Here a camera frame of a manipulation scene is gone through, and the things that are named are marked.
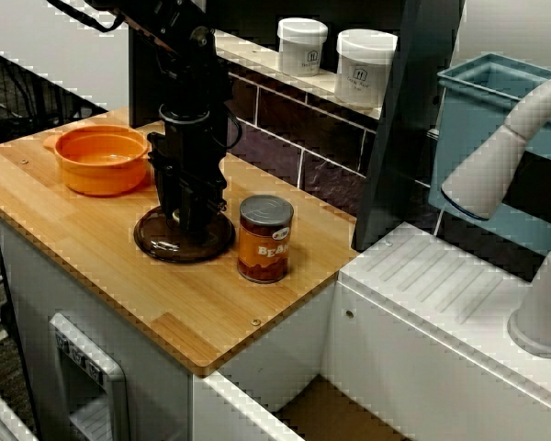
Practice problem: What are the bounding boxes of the grey dishwasher door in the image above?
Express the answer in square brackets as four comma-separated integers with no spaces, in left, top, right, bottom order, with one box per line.
[49,312,129,441]

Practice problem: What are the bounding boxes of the beige shelf ledge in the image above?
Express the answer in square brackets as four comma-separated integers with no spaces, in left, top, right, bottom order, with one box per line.
[213,31,383,121]

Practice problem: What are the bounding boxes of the white labelled jar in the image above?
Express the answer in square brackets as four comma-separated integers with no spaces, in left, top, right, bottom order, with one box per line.
[334,28,399,109]
[276,17,329,77]

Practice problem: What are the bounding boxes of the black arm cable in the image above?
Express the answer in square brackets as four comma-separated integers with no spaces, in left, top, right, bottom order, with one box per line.
[45,0,126,33]

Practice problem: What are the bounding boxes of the orange plastic pot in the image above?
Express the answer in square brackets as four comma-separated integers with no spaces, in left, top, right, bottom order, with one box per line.
[43,124,151,198]

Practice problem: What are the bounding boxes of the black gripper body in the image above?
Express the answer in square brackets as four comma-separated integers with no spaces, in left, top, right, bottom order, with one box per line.
[146,105,230,194]

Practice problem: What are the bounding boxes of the brown lid with yellow knob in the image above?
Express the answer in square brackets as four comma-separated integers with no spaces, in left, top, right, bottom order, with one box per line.
[133,205,237,264]

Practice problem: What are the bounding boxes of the teal plastic bin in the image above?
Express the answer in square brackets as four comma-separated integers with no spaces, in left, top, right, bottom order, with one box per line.
[429,52,551,258]

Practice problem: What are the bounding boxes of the orange beans can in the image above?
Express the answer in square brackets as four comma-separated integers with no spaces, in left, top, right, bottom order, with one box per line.
[236,194,296,285]

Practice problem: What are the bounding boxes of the aluminium frame rail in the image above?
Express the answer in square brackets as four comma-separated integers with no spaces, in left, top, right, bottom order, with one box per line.
[0,374,33,441]

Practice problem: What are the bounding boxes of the grey toy faucet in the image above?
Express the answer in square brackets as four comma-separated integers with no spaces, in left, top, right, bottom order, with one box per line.
[440,71,551,359]

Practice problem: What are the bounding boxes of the dark tiled backsplash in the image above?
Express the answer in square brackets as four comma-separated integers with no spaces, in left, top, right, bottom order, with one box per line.
[210,54,442,240]

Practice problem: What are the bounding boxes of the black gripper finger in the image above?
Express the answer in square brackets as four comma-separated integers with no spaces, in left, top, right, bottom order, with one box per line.
[183,178,229,233]
[154,169,187,227]

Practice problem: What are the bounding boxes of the white sink unit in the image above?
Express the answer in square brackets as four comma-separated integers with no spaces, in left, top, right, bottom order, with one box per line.
[192,222,551,441]

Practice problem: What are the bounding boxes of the white kitchen cabinet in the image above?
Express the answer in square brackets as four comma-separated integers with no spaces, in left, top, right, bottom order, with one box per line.
[0,206,339,441]

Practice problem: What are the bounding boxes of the dark grey upright panel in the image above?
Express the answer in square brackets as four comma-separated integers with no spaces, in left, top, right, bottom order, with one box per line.
[351,0,467,252]

